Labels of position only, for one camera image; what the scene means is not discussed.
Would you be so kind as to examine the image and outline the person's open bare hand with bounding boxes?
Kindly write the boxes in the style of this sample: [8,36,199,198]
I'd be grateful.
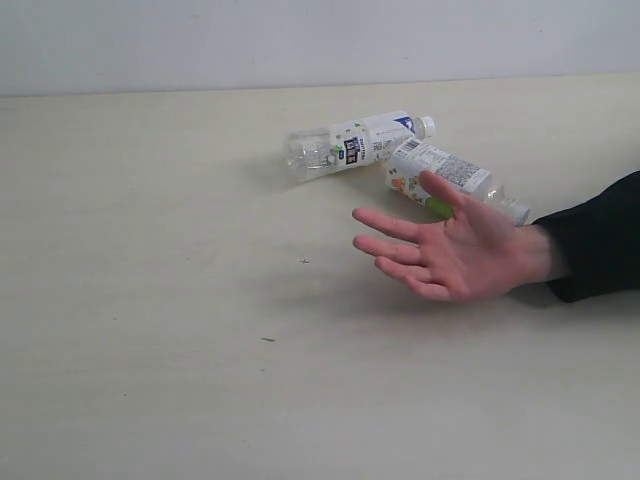
[352,171,569,302]

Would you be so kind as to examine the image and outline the clear bottle blue white label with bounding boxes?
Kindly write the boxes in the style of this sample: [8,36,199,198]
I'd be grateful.
[284,110,436,182]

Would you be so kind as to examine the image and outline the square bottle white fruit label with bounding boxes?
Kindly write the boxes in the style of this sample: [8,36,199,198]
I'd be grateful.
[385,138,530,226]

